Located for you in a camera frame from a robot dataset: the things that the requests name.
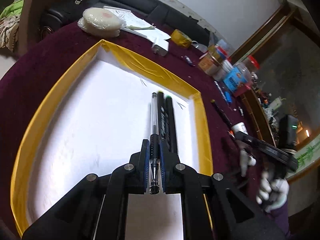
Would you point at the black marker green end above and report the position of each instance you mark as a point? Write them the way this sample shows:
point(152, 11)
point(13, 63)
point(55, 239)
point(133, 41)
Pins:
point(171, 120)

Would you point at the yellow tape roll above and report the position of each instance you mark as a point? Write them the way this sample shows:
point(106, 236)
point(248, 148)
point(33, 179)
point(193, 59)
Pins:
point(181, 38)

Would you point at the pile of small parts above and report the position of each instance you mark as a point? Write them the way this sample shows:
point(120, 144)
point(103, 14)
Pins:
point(268, 105)

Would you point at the bagged white round cake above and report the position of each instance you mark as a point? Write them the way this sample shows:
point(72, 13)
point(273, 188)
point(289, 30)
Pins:
point(101, 21)

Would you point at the person's right hand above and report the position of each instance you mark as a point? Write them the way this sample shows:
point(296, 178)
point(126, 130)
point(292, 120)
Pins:
point(280, 187)

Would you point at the silver metal clip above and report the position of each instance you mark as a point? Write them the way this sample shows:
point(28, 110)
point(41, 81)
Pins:
point(220, 88)

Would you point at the blue label plastic jar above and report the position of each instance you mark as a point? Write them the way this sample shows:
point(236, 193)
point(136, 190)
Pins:
point(235, 78)

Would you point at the person's right forearm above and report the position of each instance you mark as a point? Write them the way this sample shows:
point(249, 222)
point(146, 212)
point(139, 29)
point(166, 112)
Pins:
point(280, 222)

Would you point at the black sofa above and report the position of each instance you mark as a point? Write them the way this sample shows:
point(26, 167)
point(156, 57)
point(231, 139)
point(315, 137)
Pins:
point(130, 2)

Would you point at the black marker yellow cap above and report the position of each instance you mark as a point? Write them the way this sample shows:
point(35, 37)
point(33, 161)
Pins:
point(222, 113)

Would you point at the white cardboard box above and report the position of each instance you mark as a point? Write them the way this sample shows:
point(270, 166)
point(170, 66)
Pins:
point(161, 46)

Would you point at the white tray yellow taped rim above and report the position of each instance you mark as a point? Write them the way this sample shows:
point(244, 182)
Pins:
point(100, 120)

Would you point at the small blue battery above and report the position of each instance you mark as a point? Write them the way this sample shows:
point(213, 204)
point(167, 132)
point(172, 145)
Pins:
point(188, 60)

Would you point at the clear jar brown contents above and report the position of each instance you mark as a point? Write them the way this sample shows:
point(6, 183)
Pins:
point(207, 65)

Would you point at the blue battery pack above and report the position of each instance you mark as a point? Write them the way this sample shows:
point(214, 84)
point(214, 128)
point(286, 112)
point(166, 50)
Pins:
point(227, 97)

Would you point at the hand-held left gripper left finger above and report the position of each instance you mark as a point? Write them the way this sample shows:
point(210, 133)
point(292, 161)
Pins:
point(147, 160)

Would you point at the white bottle orange cap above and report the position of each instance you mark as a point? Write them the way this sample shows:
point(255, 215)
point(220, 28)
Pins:
point(240, 128)

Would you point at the white paper sheets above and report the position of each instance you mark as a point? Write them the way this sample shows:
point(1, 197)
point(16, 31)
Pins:
point(140, 22)

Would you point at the clear gel pen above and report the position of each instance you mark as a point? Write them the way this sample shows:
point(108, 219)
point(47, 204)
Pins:
point(153, 120)

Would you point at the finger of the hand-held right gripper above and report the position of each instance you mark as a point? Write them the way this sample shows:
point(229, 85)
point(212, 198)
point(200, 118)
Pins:
point(260, 146)

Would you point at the wooden counter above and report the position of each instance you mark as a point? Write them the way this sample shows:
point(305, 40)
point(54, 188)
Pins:
point(265, 27)

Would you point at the small jar red lid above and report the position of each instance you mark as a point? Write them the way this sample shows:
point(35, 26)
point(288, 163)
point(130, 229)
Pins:
point(220, 51)

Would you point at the maroon tablecloth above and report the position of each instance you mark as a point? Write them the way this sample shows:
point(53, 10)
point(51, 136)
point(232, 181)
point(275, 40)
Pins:
point(62, 45)

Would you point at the green cloth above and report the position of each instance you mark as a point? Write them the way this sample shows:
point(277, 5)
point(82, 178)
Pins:
point(12, 8)

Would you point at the clear jar white label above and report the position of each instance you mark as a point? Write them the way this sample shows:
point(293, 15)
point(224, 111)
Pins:
point(222, 70)

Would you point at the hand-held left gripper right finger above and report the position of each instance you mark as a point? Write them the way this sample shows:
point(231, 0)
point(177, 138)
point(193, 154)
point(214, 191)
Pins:
point(163, 160)

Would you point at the floral cloth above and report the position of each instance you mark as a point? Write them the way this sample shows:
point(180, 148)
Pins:
point(7, 32)

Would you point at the black marker yellow end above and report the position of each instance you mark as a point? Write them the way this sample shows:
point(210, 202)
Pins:
point(162, 115)

